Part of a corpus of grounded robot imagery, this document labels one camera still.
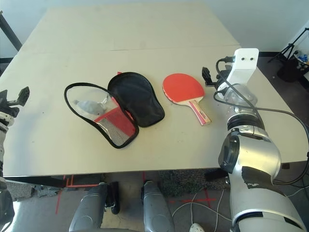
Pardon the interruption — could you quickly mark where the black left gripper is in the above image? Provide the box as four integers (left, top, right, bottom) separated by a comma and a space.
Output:
0, 86, 30, 119

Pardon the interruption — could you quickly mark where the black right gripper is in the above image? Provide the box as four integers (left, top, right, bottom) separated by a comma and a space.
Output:
201, 67, 234, 92

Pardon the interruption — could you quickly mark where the grey plush keychain toy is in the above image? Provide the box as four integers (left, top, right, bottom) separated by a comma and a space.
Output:
73, 99, 107, 116

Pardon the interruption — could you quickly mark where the red black paddle case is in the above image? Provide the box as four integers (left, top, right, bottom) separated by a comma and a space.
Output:
64, 72, 166, 149

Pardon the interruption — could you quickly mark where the black bag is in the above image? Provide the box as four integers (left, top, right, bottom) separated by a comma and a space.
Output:
277, 57, 306, 83

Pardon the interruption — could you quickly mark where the black tripod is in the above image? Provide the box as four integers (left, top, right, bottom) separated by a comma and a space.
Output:
268, 26, 309, 63

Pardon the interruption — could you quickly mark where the white box with bottles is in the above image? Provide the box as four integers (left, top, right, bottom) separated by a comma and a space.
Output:
298, 49, 309, 71

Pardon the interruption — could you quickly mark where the grey crumpled foam piece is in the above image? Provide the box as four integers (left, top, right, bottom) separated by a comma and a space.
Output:
31, 185, 61, 198

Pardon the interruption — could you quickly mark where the dark speckled floor mat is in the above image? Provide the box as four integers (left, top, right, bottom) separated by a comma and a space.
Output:
158, 170, 230, 194

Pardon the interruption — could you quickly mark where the grey left robot leg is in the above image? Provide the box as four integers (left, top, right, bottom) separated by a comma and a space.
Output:
69, 182, 107, 232

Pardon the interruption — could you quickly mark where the grey robot leg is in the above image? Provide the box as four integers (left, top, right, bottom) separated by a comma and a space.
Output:
69, 182, 107, 232
142, 181, 175, 232

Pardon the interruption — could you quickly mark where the grey right robot leg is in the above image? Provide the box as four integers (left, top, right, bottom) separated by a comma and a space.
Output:
142, 181, 175, 232

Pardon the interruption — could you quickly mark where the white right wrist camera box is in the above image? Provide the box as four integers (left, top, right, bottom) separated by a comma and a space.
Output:
226, 48, 260, 88

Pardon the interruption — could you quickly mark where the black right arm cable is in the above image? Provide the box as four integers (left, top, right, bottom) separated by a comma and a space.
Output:
213, 56, 309, 187

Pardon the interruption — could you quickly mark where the white floor cable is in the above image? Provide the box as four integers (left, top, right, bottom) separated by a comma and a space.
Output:
172, 188, 232, 232

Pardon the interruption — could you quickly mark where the black post under table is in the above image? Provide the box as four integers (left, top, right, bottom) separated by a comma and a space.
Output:
105, 181, 120, 215

